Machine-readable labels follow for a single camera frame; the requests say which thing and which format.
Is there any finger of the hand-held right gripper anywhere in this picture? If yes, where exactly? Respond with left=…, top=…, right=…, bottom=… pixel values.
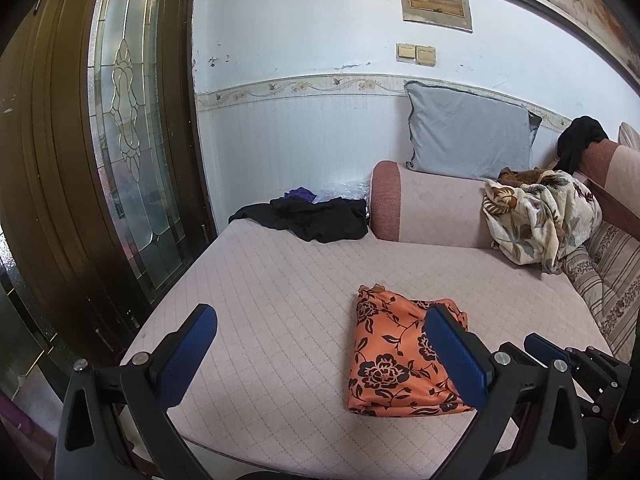
left=498, top=341, right=551, bottom=377
left=523, top=332, right=577, bottom=368

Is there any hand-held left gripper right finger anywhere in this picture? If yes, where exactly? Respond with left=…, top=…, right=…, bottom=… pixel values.
left=425, top=304, right=588, bottom=480

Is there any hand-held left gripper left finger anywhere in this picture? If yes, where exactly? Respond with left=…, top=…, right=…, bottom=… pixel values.
left=52, top=302, right=219, bottom=480

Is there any orange black floral blouse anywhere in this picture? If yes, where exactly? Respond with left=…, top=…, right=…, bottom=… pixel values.
left=346, top=284, right=476, bottom=418

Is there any striped floral cushion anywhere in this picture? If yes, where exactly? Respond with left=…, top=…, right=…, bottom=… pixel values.
left=562, top=220, right=640, bottom=363

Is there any cream floral blanket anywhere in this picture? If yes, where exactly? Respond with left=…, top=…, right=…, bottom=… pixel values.
left=481, top=169, right=603, bottom=275

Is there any brown cloth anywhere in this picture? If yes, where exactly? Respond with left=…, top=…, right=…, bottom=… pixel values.
left=497, top=167, right=546, bottom=186

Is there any purple object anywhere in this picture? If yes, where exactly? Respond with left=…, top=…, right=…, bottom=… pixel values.
left=0, top=390, right=32, bottom=437

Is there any black garment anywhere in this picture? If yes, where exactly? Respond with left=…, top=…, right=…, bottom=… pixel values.
left=228, top=197, right=369, bottom=244

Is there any purple cloth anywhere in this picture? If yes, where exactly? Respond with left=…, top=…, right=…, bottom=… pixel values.
left=282, top=186, right=318, bottom=205

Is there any clear plastic bag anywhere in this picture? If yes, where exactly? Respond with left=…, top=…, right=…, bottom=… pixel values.
left=315, top=180, right=373, bottom=207

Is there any black cloth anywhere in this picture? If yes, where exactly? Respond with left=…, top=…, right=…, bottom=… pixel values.
left=555, top=116, right=611, bottom=175

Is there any beige patterned cushion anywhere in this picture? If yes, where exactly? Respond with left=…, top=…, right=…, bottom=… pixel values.
left=617, top=121, right=640, bottom=152

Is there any grey pillow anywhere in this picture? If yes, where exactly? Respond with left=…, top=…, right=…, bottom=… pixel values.
left=404, top=80, right=543, bottom=181

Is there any wooden door with leaded glass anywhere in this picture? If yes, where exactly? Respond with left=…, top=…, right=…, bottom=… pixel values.
left=0, top=0, right=218, bottom=376

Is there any wall panel box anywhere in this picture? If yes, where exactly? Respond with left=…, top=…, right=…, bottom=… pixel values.
left=397, top=0, right=473, bottom=33

